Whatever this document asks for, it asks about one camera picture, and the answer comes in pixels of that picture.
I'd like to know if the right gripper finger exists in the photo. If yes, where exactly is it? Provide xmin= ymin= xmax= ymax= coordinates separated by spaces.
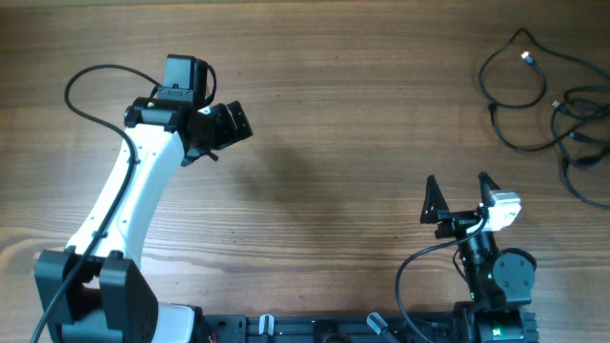
xmin=478 ymin=171 xmax=500 ymax=207
xmin=419 ymin=174 xmax=450 ymax=224

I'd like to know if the thick black cable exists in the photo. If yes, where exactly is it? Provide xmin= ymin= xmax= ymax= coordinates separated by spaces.
xmin=550 ymin=85 xmax=610 ymax=168

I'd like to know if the thin black USB cable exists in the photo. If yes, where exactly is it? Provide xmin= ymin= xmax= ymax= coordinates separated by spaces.
xmin=477 ymin=28 xmax=610 ymax=120

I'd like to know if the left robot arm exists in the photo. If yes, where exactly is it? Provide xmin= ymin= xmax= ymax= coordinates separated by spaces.
xmin=32 ymin=54 xmax=253 ymax=342

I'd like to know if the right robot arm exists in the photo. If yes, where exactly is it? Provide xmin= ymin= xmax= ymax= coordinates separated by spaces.
xmin=420 ymin=171 xmax=539 ymax=343

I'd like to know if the left camera cable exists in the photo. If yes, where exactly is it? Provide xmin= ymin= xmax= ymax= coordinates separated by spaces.
xmin=30 ymin=64 xmax=163 ymax=343

